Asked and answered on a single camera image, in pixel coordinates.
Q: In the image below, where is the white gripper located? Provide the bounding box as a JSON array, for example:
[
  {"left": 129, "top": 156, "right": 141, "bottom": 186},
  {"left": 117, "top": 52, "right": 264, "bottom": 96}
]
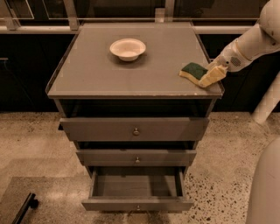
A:
[{"left": 199, "top": 39, "right": 251, "bottom": 88}]

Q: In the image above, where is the green and yellow sponge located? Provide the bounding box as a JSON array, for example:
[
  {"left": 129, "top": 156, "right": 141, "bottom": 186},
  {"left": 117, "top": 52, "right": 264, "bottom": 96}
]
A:
[{"left": 178, "top": 62, "right": 207, "bottom": 85}]

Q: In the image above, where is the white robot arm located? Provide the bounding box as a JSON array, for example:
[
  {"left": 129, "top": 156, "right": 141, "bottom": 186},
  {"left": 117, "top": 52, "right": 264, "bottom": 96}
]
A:
[{"left": 199, "top": 0, "right": 280, "bottom": 88}]

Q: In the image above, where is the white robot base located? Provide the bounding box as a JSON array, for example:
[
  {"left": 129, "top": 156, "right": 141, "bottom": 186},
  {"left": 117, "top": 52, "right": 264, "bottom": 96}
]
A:
[{"left": 246, "top": 137, "right": 280, "bottom": 224}]

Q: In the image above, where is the grey top drawer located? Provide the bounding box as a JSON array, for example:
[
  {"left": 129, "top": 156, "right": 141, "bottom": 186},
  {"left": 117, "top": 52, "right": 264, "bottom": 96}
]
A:
[{"left": 60, "top": 117, "right": 209, "bottom": 142}]

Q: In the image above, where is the grey drawer cabinet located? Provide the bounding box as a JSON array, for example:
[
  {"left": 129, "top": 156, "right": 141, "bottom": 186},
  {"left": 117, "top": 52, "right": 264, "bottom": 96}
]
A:
[{"left": 45, "top": 22, "right": 226, "bottom": 214}]

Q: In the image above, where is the grey middle drawer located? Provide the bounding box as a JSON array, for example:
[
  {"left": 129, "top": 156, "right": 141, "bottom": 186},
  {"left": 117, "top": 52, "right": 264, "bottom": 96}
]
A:
[{"left": 76, "top": 150, "right": 196, "bottom": 166}]

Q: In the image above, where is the grey open bottom drawer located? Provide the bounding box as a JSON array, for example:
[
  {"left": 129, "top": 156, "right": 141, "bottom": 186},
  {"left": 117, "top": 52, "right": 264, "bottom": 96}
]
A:
[{"left": 82, "top": 166, "right": 193, "bottom": 212}]

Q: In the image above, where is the white bowl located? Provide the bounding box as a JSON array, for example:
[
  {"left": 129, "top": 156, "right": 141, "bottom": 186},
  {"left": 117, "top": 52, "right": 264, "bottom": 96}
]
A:
[{"left": 109, "top": 38, "right": 146, "bottom": 61}]

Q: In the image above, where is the metal window railing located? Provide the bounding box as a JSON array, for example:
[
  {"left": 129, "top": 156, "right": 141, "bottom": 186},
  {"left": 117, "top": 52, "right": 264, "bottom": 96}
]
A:
[{"left": 0, "top": 0, "right": 268, "bottom": 34}]

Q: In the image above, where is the black bar on floor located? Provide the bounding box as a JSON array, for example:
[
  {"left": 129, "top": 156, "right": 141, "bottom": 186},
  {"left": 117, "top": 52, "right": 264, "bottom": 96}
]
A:
[{"left": 11, "top": 192, "right": 39, "bottom": 224}]

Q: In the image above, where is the white post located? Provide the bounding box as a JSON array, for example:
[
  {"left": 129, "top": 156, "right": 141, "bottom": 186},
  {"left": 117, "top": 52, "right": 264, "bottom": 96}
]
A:
[{"left": 252, "top": 72, "right": 280, "bottom": 123}]

